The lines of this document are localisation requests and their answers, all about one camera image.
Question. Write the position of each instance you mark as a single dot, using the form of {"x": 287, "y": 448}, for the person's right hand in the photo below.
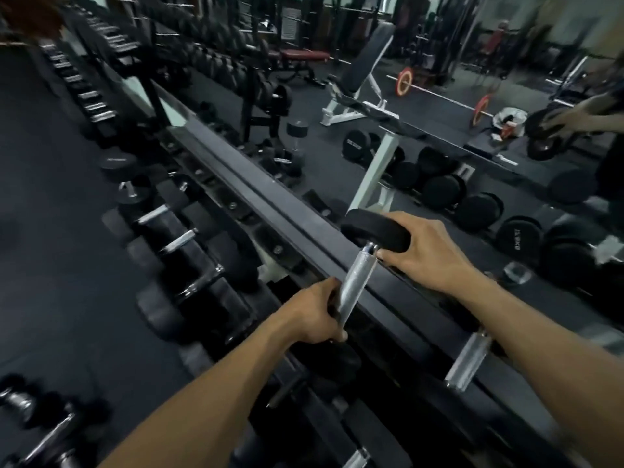
{"x": 434, "y": 255}

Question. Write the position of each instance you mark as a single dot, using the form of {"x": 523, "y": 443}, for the person's left hand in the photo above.
{"x": 307, "y": 314}

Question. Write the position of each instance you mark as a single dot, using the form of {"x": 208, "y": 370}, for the person's right thumb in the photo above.
{"x": 392, "y": 262}

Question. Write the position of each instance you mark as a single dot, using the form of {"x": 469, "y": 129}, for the person's left thumb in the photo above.
{"x": 337, "y": 336}

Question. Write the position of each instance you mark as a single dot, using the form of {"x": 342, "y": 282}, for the person's right forearm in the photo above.
{"x": 546, "y": 346}

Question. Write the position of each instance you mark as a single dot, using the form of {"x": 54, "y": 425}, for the person's left forearm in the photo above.
{"x": 209, "y": 404}

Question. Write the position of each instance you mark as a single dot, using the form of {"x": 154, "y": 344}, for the black steel dumbbell rack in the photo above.
{"x": 302, "y": 229}

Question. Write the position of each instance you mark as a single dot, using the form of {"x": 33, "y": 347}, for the row of black rack dumbbells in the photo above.
{"x": 185, "y": 268}

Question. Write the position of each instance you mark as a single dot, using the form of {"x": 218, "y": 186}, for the barbell with red plates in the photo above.
{"x": 441, "y": 94}

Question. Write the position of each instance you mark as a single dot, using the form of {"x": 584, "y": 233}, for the white bag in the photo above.
{"x": 509, "y": 121}

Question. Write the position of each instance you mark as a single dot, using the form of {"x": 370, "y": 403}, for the red padded bench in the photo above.
{"x": 304, "y": 55}

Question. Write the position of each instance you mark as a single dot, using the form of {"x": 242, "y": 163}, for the large wall mirror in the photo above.
{"x": 438, "y": 155}

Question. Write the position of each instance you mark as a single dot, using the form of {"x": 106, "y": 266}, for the white frame weight bench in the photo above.
{"x": 363, "y": 73}

